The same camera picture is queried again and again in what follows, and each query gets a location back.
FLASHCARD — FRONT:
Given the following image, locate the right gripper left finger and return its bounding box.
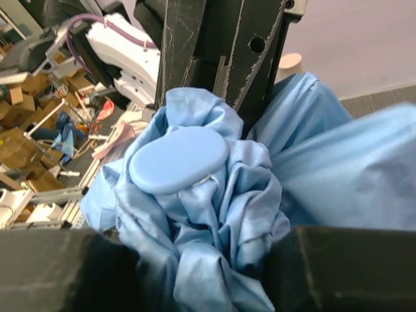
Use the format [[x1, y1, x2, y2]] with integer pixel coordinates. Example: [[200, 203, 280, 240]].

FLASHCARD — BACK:
[[1, 229, 143, 312]]

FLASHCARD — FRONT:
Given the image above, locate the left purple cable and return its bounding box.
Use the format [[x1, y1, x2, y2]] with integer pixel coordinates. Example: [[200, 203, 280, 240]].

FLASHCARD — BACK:
[[64, 13, 155, 75]]

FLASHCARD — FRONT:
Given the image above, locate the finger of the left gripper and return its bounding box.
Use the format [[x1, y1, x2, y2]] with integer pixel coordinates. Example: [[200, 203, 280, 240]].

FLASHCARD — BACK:
[[224, 1, 285, 137]]

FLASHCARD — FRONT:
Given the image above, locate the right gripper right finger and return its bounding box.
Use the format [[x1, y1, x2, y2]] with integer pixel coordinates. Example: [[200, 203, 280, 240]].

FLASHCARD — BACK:
[[263, 226, 415, 311]]

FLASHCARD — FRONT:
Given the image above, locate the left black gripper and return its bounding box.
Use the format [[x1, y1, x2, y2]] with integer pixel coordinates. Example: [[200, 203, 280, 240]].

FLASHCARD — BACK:
[[133, 0, 308, 106]]

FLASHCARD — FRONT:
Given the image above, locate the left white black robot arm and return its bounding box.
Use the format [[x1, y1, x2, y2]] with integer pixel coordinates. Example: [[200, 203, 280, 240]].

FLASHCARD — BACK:
[[67, 1, 307, 133]]

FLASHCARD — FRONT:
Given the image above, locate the light blue folding umbrella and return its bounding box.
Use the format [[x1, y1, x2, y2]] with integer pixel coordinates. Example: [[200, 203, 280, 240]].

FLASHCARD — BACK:
[[80, 73, 415, 311]]

